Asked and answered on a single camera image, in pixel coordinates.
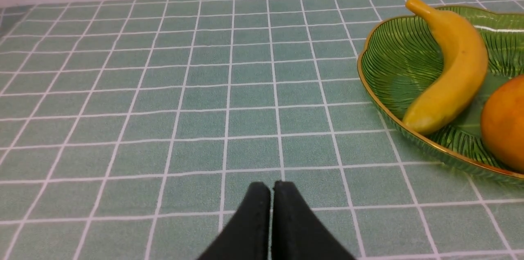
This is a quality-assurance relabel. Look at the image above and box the green glass leaf plate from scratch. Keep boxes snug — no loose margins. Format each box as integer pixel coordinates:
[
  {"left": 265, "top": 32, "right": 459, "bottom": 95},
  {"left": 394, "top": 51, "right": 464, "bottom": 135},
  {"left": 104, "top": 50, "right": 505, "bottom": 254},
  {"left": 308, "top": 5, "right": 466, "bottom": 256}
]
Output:
[{"left": 357, "top": 5, "right": 524, "bottom": 185}]

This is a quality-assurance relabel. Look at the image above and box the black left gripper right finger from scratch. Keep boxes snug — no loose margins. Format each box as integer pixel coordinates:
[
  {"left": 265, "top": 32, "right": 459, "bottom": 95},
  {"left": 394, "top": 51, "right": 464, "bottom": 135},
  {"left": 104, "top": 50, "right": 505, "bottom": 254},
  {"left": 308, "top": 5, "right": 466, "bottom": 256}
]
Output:
[{"left": 271, "top": 181, "right": 355, "bottom": 260}]

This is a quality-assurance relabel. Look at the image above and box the orange red pear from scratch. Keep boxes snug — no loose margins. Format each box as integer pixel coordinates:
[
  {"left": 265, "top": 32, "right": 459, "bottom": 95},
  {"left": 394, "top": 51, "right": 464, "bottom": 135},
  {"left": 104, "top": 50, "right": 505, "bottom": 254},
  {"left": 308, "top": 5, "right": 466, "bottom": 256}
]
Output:
[{"left": 481, "top": 75, "right": 524, "bottom": 174}]

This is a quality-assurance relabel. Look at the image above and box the green checkered tablecloth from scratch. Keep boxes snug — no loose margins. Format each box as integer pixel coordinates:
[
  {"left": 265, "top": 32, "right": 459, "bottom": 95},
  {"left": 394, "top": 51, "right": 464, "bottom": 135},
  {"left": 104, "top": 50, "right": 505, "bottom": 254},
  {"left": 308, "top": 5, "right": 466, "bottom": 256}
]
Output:
[{"left": 0, "top": 0, "right": 523, "bottom": 260}]

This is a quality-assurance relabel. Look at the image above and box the yellow banana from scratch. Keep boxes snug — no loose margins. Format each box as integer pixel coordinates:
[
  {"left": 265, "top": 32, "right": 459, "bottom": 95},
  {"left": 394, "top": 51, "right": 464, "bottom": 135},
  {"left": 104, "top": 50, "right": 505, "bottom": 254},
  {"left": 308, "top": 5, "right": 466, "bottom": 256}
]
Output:
[{"left": 402, "top": 0, "right": 488, "bottom": 135}]

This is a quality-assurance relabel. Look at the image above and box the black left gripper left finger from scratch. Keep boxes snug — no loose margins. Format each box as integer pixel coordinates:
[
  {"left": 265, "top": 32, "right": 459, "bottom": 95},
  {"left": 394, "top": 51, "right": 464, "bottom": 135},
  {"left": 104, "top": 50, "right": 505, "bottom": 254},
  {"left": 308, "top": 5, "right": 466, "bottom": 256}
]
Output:
[{"left": 198, "top": 182, "right": 271, "bottom": 260}]

